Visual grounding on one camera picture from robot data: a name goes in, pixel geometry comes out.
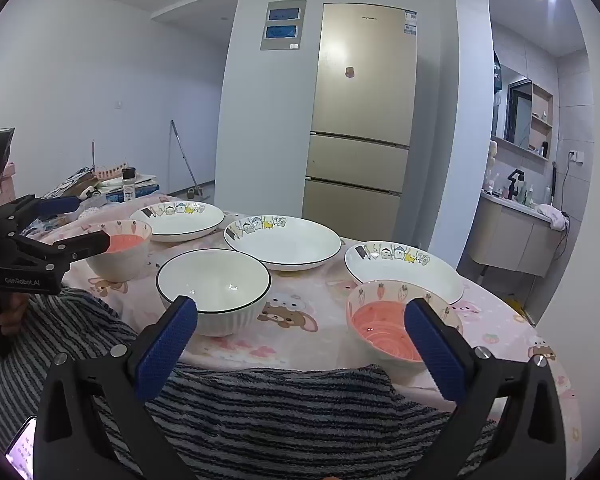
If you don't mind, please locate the white towel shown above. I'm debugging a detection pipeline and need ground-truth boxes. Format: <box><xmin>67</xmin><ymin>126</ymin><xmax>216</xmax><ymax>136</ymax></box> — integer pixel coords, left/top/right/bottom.
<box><xmin>535</xmin><ymin>203</ymin><xmax>571</xmax><ymax>232</ymax></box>

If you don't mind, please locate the gold refrigerator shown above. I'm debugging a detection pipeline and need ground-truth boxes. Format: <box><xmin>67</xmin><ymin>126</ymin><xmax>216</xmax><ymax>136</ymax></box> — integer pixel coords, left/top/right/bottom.
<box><xmin>302</xmin><ymin>2</ymin><xmax>418</xmax><ymax>242</ymax></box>

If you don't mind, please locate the pink strawberry print bowl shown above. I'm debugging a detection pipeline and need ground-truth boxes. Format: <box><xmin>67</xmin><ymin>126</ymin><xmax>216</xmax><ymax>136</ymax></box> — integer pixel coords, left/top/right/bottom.
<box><xmin>84</xmin><ymin>219</ymin><xmax>153</xmax><ymax>283</ymax></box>
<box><xmin>346</xmin><ymin>280</ymin><xmax>463</xmax><ymax>380</ymax></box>

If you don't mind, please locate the white cartoon print plate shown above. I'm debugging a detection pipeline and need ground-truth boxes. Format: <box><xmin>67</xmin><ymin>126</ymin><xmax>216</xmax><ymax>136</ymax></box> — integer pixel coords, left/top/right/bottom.
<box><xmin>343</xmin><ymin>241</ymin><xmax>465</xmax><ymax>307</ymax></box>
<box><xmin>223</xmin><ymin>215</ymin><xmax>342</xmax><ymax>272</ymax></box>

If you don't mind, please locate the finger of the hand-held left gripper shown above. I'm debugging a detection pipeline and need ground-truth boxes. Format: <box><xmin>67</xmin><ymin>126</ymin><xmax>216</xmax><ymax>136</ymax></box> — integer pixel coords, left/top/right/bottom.
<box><xmin>4</xmin><ymin>229</ymin><xmax>112</xmax><ymax>282</ymax></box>
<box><xmin>0</xmin><ymin>193</ymin><xmax>82</xmax><ymax>235</ymax></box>

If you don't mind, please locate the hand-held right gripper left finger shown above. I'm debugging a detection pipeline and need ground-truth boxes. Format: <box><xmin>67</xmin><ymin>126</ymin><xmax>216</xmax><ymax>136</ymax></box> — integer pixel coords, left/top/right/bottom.
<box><xmin>32</xmin><ymin>295</ymin><xmax>216</xmax><ymax>480</ymax></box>

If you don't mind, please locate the black capped spice bottle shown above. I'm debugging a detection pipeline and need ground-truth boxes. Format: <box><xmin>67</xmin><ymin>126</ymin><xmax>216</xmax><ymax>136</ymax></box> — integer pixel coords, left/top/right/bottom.
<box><xmin>121</xmin><ymin>166</ymin><xmax>137</xmax><ymax>204</ymax></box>

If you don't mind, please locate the bathroom mirror cabinet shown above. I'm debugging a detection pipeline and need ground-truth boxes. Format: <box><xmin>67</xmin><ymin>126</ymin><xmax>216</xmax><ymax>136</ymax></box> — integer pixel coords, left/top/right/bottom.
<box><xmin>492</xmin><ymin>50</ymin><xmax>555</xmax><ymax>161</ymax></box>

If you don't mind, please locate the blue cardboard box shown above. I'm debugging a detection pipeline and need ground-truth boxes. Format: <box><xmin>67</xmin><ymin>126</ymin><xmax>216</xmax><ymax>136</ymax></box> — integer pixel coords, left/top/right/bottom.
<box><xmin>102</xmin><ymin>184</ymin><xmax>161</xmax><ymax>205</ymax></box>

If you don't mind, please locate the stack of white plates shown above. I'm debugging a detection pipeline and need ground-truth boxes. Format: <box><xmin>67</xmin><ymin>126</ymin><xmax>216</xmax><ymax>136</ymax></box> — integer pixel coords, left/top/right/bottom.
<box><xmin>129</xmin><ymin>201</ymin><xmax>226</xmax><ymax>242</ymax></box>

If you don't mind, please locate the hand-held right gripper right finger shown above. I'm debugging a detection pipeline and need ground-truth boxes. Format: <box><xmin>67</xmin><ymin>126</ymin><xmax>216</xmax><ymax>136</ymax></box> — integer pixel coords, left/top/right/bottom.
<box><xmin>402</xmin><ymin>297</ymin><xmax>568</xmax><ymax>480</ymax></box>

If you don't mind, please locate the bathroom vanity cabinet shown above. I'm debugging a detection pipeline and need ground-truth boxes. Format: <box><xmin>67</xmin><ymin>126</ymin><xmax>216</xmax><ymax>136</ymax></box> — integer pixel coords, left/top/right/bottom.
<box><xmin>466</xmin><ymin>192</ymin><xmax>564</xmax><ymax>279</ymax></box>

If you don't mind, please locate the smartphone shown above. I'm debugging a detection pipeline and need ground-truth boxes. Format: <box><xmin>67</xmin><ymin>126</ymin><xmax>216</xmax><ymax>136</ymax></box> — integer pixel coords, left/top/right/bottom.
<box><xmin>4</xmin><ymin>416</ymin><xmax>39</xmax><ymax>479</ymax></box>

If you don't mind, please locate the grey striped towel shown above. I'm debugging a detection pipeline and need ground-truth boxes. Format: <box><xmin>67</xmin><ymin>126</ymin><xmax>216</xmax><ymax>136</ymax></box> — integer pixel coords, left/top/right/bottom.
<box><xmin>0</xmin><ymin>287</ymin><xmax>498</xmax><ymax>480</ymax></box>

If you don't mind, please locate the person's left hand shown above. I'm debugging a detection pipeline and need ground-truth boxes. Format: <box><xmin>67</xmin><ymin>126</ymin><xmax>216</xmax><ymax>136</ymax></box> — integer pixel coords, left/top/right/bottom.
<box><xmin>0</xmin><ymin>292</ymin><xmax>32</xmax><ymax>338</ymax></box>

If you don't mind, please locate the pink cartoon print tablecloth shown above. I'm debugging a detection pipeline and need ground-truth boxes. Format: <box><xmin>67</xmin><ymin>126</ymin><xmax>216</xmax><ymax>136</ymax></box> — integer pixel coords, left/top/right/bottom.
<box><xmin>20</xmin><ymin>192</ymin><xmax>583</xmax><ymax>480</ymax></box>

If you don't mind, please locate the black faucet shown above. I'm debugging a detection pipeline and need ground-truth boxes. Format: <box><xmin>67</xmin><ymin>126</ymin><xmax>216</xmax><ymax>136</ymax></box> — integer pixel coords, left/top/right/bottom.
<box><xmin>505</xmin><ymin>169</ymin><xmax>525</xmax><ymax>201</ymax></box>

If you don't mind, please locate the grey wall panel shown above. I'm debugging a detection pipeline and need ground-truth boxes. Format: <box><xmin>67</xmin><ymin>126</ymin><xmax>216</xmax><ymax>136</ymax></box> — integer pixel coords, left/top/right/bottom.
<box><xmin>260</xmin><ymin>0</ymin><xmax>307</xmax><ymax>52</ymax></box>

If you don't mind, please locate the white ribbed bowl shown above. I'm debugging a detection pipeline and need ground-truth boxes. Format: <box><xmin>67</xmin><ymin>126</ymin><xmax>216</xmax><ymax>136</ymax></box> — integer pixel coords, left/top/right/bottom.
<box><xmin>156</xmin><ymin>248</ymin><xmax>272</xmax><ymax>337</ymax></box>

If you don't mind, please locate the mop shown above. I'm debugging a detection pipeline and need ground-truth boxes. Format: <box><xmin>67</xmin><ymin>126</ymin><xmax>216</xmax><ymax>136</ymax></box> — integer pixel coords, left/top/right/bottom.
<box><xmin>169</xmin><ymin>120</ymin><xmax>212</xmax><ymax>201</ymax></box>

